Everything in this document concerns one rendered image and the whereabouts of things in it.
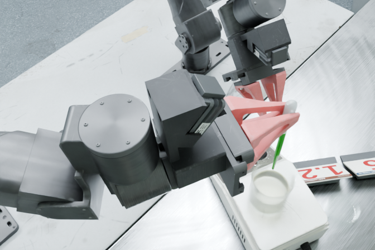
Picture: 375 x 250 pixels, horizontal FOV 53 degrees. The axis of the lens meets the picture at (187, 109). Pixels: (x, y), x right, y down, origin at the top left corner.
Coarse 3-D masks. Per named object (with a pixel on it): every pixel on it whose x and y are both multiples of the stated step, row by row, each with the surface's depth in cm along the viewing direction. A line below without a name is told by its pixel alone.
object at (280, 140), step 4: (280, 136) 44; (284, 136) 44; (280, 140) 44; (280, 144) 45; (276, 148) 46; (280, 148) 46; (276, 152) 47; (280, 152) 47; (276, 156) 48; (276, 160) 49; (272, 168) 51
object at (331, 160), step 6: (294, 162) 72; (300, 162) 72; (306, 162) 72; (312, 162) 72; (318, 162) 72; (324, 162) 72; (330, 162) 72; (336, 162) 72; (300, 168) 71; (306, 168) 71; (318, 180) 66; (324, 180) 66; (330, 180) 68; (336, 180) 69
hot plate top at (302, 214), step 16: (288, 160) 63; (304, 192) 60; (240, 208) 59; (288, 208) 59; (304, 208) 58; (320, 208) 58; (256, 224) 58; (272, 224) 57; (288, 224) 57; (304, 224) 57; (320, 224) 57; (256, 240) 56; (272, 240) 56; (288, 240) 56
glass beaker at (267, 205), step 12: (252, 168) 54; (264, 168) 57; (276, 168) 57; (288, 168) 55; (252, 180) 53; (288, 180) 57; (252, 192) 55; (288, 192) 52; (252, 204) 58; (264, 204) 55; (276, 204) 54
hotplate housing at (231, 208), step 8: (216, 176) 67; (216, 184) 67; (224, 184) 64; (224, 192) 63; (224, 200) 65; (232, 200) 62; (232, 208) 62; (232, 216) 63; (240, 216) 60; (240, 224) 60; (328, 224) 59; (240, 232) 62; (248, 232) 59; (312, 232) 58; (320, 232) 59; (248, 240) 58; (296, 240) 58; (304, 240) 59; (312, 240) 62; (248, 248) 60; (256, 248) 57; (280, 248) 57; (288, 248) 58; (296, 248) 62; (304, 248) 60
